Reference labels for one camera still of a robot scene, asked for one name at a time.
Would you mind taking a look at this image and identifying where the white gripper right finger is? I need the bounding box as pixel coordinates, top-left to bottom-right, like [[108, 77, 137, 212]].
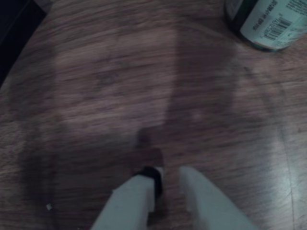
[[179, 166, 259, 230]]

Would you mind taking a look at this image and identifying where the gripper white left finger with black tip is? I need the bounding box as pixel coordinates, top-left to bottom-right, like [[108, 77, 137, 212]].
[[91, 166, 165, 230]]

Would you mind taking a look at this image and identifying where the dark green pill bottle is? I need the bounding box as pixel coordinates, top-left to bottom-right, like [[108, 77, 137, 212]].
[[224, 0, 307, 52]]

